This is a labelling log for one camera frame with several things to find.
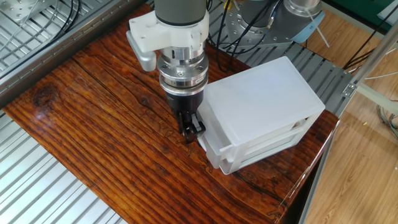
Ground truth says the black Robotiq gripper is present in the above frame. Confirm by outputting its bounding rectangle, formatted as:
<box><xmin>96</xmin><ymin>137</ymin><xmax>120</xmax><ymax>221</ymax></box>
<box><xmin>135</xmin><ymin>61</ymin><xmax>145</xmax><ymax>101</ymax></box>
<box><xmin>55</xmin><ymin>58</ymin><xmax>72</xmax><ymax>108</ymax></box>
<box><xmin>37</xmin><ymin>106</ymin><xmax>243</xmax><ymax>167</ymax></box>
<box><xmin>165</xmin><ymin>88</ymin><xmax>206</xmax><ymax>144</ymax></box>

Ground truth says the brown wooden board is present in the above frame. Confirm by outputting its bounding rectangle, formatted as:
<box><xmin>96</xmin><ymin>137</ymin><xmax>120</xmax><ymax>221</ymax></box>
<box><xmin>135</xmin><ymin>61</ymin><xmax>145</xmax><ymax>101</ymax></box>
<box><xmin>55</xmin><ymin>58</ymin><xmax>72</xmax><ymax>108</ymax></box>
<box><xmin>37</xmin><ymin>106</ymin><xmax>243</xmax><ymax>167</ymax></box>
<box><xmin>2</xmin><ymin>3</ymin><xmax>340</xmax><ymax>224</ymax></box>

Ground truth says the perforated aluminium plate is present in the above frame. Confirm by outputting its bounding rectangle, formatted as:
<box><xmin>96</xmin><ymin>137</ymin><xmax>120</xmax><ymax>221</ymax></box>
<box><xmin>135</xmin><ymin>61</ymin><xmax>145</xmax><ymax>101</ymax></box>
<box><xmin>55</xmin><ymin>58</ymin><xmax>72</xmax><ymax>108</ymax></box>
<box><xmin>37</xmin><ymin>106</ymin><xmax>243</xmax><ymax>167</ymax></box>
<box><xmin>0</xmin><ymin>0</ymin><xmax>58</xmax><ymax>25</ymax></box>

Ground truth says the white plastic drawer cabinet frame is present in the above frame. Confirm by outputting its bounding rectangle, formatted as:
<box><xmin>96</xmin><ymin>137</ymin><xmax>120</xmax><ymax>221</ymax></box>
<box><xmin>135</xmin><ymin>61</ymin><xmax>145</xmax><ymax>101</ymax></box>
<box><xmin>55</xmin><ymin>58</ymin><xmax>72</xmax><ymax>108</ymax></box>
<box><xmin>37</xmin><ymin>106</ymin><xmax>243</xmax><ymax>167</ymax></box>
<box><xmin>197</xmin><ymin>55</ymin><xmax>326</xmax><ymax>175</ymax></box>

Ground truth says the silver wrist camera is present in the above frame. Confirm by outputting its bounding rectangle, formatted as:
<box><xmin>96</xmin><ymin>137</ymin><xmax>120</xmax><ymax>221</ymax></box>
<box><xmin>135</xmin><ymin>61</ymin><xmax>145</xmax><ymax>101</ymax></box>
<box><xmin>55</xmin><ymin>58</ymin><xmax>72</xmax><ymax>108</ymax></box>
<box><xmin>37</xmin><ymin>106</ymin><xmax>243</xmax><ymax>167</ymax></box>
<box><xmin>126</xmin><ymin>30</ymin><xmax>157</xmax><ymax>72</ymax></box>

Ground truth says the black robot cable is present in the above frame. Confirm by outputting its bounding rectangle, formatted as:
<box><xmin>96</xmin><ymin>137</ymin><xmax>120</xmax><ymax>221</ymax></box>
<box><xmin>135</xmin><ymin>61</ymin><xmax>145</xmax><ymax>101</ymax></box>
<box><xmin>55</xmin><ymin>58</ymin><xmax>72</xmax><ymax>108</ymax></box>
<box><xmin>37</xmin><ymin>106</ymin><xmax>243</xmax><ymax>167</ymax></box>
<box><xmin>206</xmin><ymin>0</ymin><xmax>280</xmax><ymax>73</ymax></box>

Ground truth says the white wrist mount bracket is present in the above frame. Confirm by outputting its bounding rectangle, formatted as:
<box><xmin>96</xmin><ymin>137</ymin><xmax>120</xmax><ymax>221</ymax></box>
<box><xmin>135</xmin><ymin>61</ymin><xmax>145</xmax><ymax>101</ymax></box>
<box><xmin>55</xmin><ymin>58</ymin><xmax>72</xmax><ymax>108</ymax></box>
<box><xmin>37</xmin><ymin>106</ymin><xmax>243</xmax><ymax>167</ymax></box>
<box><xmin>127</xmin><ymin>9</ymin><xmax>210</xmax><ymax>54</ymax></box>

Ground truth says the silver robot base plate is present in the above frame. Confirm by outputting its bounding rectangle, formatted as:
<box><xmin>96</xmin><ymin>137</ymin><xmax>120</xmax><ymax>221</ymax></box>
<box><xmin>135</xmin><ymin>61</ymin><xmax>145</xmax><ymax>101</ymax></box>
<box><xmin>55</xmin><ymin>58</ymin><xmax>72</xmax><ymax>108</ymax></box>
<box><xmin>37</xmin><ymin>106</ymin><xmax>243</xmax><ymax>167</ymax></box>
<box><xmin>225</xmin><ymin>1</ymin><xmax>299</xmax><ymax>50</ymax></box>

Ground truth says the aluminium table edge rail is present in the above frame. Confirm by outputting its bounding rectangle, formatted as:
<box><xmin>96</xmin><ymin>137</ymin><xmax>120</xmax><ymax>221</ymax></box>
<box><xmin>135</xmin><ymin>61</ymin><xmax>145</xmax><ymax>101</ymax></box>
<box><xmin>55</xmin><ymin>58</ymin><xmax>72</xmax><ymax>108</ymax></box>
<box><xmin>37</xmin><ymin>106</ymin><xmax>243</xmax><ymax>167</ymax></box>
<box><xmin>297</xmin><ymin>113</ymin><xmax>343</xmax><ymax>224</ymax></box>

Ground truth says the white thin cable tie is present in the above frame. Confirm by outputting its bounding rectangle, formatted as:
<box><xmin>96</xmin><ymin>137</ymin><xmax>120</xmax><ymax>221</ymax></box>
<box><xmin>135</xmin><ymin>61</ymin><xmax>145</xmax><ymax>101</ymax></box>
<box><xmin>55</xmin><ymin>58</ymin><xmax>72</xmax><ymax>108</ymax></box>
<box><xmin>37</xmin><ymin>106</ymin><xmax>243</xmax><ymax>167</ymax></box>
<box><xmin>306</xmin><ymin>7</ymin><xmax>330</xmax><ymax>49</ymax></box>

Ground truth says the metal corner bracket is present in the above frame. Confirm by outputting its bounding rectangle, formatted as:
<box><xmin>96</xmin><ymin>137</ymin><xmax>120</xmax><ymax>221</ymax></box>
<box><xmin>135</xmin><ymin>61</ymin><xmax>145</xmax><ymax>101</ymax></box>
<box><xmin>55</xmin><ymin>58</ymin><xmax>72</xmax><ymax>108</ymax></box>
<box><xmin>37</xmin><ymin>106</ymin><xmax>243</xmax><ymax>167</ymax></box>
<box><xmin>341</xmin><ymin>82</ymin><xmax>358</xmax><ymax>98</ymax></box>

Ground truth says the black cable on slats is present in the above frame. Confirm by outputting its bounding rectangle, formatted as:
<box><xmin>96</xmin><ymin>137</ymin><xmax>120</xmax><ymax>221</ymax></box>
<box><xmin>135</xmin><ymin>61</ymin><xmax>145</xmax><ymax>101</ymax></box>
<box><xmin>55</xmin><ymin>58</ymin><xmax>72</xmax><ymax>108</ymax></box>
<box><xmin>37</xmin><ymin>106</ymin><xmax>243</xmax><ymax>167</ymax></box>
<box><xmin>0</xmin><ymin>0</ymin><xmax>81</xmax><ymax>80</ymax></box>

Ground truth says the grey metal rail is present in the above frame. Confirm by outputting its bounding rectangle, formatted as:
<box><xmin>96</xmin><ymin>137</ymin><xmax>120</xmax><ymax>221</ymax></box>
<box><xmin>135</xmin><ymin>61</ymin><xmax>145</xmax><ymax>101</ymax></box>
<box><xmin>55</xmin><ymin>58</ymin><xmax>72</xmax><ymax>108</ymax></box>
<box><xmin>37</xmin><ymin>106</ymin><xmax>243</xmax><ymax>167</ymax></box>
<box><xmin>0</xmin><ymin>0</ymin><xmax>147</xmax><ymax>108</ymax></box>

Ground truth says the grey frame beam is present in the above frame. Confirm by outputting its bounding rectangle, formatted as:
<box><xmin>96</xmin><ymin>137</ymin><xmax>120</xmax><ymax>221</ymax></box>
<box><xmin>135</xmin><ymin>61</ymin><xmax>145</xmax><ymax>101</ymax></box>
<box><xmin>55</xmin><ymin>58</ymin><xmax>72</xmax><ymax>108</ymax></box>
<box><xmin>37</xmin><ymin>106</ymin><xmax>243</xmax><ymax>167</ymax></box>
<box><xmin>356</xmin><ymin>83</ymin><xmax>398</xmax><ymax>116</ymax></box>

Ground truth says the aluminium frame post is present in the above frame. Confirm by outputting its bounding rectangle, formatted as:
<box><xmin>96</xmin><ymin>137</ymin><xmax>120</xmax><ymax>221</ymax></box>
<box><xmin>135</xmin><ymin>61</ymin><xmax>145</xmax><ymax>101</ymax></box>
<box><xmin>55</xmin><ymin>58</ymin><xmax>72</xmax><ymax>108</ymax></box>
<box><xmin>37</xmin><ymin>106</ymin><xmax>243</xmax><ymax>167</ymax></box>
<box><xmin>350</xmin><ymin>21</ymin><xmax>398</xmax><ymax>86</ymax></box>

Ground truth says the grey cable bundle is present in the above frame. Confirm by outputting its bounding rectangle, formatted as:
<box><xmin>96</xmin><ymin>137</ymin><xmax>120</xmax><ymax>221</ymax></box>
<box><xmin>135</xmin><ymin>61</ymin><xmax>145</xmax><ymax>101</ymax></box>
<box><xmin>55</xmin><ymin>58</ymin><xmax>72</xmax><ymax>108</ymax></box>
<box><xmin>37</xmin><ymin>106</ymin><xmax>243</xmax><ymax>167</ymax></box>
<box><xmin>376</xmin><ymin>99</ymin><xmax>398</xmax><ymax>141</ymax></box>

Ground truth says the black floor cable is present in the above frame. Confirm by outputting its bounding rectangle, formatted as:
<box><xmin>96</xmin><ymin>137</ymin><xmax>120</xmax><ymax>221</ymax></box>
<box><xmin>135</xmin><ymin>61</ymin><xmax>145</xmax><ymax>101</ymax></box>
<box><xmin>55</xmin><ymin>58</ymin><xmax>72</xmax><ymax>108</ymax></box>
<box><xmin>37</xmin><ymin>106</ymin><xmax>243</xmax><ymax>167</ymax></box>
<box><xmin>343</xmin><ymin>2</ymin><xmax>398</xmax><ymax>71</ymax></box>

